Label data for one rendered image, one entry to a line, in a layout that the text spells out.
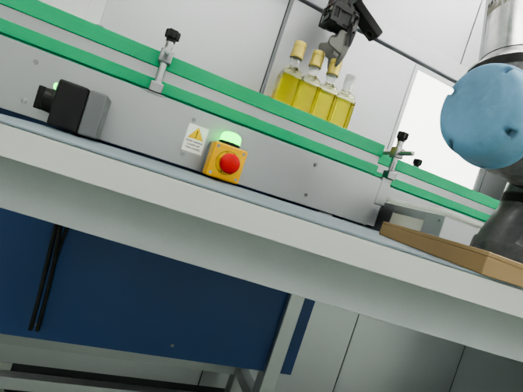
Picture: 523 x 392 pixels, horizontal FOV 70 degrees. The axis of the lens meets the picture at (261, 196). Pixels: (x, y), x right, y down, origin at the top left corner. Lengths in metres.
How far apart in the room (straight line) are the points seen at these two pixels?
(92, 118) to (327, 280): 0.48
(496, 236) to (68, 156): 0.55
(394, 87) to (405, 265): 0.97
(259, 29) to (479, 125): 0.82
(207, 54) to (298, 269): 0.81
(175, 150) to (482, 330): 0.61
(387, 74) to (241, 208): 1.02
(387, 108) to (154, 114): 0.81
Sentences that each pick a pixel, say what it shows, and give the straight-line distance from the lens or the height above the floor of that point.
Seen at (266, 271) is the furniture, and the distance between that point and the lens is 0.47.
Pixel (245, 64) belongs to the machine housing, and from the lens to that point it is 1.18.
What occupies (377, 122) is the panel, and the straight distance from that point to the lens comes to 1.32.
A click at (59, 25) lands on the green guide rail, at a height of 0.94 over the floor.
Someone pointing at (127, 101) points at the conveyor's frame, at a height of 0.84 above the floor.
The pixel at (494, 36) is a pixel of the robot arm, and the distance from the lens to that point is 0.63.
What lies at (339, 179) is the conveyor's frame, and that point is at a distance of 0.93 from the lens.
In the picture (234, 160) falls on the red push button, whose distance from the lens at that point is 0.73.
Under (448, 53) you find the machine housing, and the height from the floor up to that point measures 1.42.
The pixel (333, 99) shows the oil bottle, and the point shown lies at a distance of 1.07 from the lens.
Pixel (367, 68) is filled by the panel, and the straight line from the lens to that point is 1.31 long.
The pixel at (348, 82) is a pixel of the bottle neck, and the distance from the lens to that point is 1.12.
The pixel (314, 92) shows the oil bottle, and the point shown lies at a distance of 1.04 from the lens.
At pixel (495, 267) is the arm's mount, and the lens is 0.51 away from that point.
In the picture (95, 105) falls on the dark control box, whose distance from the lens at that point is 0.73.
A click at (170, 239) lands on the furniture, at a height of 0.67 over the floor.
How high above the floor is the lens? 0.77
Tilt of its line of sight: 1 degrees down
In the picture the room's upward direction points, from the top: 18 degrees clockwise
